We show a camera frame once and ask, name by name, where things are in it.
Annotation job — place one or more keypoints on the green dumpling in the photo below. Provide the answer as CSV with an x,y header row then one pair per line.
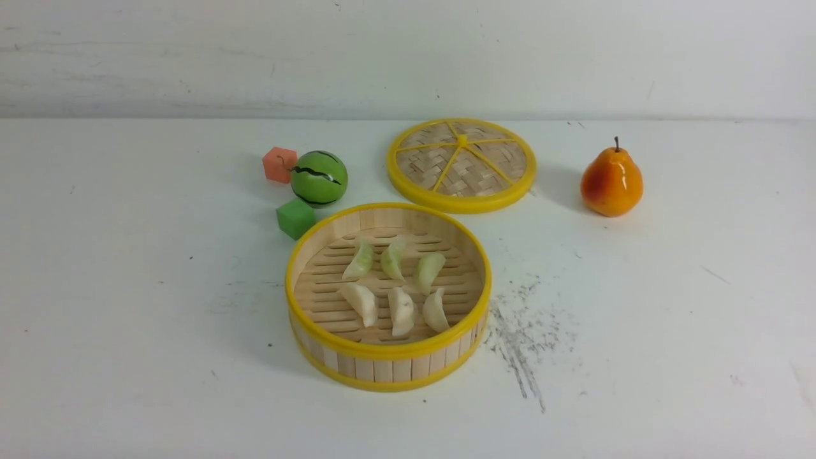
x,y
391,258
361,262
428,268

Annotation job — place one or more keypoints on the white dumpling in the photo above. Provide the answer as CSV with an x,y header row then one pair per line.
x,y
433,311
363,302
402,309

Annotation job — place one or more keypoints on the woven bamboo steamer lid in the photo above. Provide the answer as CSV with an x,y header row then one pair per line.
x,y
462,166

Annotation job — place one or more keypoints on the bamboo steamer tray yellow rim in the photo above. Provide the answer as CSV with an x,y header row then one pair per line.
x,y
331,335

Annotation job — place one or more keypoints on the green toy watermelon ball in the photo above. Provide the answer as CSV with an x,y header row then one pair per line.
x,y
319,178

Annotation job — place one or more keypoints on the green foam cube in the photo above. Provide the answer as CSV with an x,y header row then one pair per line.
x,y
295,217

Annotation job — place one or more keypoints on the orange foam cube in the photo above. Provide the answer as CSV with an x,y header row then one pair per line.
x,y
278,163

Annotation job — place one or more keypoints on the orange toy pear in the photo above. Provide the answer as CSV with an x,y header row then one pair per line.
x,y
612,184

